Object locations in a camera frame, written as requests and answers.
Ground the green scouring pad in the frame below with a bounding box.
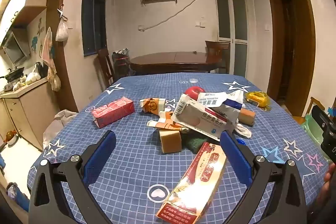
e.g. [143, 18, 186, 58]
[181, 132, 209, 154]

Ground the black kettle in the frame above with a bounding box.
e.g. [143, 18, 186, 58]
[34, 62, 49, 79]

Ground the red apple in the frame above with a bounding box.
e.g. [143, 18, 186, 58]
[184, 86, 206, 102]

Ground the brown kitchen doorway frame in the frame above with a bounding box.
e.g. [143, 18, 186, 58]
[34, 0, 80, 113]

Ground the person's right hand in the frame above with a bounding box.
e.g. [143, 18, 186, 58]
[323, 163, 336, 199]

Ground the tan sponge block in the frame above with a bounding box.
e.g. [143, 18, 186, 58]
[238, 108, 256, 127]
[160, 130, 183, 154]

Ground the range hood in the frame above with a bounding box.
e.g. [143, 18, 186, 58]
[1, 31, 31, 64]

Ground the round dark wooden table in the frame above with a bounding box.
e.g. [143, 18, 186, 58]
[129, 51, 223, 74]

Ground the dark wooden chair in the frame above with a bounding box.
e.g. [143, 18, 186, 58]
[97, 48, 116, 88]
[205, 40, 231, 74]

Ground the hanging white plastic bag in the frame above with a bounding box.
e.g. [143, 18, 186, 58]
[56, 18, 69, 42]

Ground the blue star-print tablecloth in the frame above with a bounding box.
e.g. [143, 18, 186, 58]
[28, 72, 332, 224]

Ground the white blue plastic packet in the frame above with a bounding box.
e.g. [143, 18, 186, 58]
[197, 90, 244, 111]

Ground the black bag with red tape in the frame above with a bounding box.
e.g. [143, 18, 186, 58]
[112, 48, 135, 77]

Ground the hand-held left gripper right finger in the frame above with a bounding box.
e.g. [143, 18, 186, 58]
[220, 130, 312, 224]

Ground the white knitted cloth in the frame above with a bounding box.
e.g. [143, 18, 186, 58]
[233, 118, 252, 139]

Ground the black wok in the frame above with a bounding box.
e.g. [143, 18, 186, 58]
[5, 67, 26, 82]

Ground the brown wooden doorway frame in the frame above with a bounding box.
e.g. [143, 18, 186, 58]
[266, 0, 316, 117]

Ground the dark window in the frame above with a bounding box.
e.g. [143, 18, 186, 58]
[82, 0, 106, 58]

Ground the white medicine box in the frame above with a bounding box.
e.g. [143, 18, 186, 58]
[171, 99, 240, 141]

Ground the long red cream toothpaste box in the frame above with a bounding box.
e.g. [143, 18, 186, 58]
[156, 141, 227, 221]

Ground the small yellow wooden chair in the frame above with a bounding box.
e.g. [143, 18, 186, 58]
[292, 97, 326, 125]

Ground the red carton box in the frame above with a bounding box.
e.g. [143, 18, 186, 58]
[91, 97, 136, 129]

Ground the orange white cigarette pack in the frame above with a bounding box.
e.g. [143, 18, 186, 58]
[146, 111, 190, 133]

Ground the hanging beige bag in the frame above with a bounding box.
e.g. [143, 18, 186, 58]
[47, 65, 62, 92]

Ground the frosted glass double door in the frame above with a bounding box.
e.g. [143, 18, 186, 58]
[214, 0, 249, 78]

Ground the green translucent bin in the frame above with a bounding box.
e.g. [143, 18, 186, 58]
[304, 114, 327, 147]

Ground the gold cigarette pack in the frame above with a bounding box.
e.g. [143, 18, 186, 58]
[245, 91, 271, 110]

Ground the hanging pink towel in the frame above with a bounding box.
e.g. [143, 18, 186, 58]
[41, 27, 56, 67]

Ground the white cloth on floor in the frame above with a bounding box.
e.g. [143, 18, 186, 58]
[43, 109, 78, 149]

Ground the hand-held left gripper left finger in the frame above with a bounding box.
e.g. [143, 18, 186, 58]
[28, 130, 117, 224]

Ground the beige kitchen counter cabinet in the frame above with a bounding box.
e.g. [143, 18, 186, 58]
[0, 76, 61, 151]

